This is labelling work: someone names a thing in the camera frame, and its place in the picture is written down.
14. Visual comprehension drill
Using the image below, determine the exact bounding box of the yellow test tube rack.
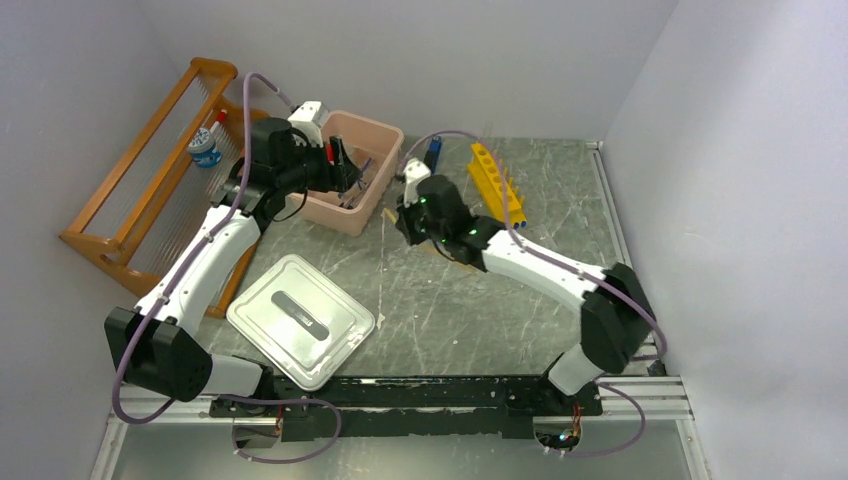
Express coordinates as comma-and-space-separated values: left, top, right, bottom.
467, 142, 528, 229

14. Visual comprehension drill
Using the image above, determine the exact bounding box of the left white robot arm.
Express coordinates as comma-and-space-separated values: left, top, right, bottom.
104, 117, 360, 416

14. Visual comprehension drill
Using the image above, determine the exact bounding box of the aluminium frame rail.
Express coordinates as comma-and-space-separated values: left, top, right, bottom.
89, 377, 713, 480

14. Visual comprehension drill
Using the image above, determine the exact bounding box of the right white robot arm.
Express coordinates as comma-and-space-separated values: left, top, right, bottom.
396, 172, 656, 414

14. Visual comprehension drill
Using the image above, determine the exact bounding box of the black mounting rail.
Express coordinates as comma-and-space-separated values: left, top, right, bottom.
209, 375, 603, 442

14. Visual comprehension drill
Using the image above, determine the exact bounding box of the blue stapler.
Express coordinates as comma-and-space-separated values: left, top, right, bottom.
423, 135, 442, 173

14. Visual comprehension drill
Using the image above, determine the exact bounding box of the wooden drying rack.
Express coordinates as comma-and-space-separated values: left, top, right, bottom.
59, 57, 244, 297

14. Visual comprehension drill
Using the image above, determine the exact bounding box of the white bin lid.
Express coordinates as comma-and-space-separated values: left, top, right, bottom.
226, 254, 376, 392

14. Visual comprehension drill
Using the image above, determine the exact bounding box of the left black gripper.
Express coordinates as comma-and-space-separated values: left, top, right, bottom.
276, 132, 362, 194

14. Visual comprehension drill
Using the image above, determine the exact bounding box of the red capped marker pen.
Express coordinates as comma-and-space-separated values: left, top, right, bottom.
209, 109, 228, 133

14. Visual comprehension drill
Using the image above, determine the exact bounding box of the blue white round container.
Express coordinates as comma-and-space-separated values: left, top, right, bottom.
186, 128, 221, 168

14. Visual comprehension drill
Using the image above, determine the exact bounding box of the pink plastic bin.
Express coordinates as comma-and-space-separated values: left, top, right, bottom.
299, 110, 404, 237

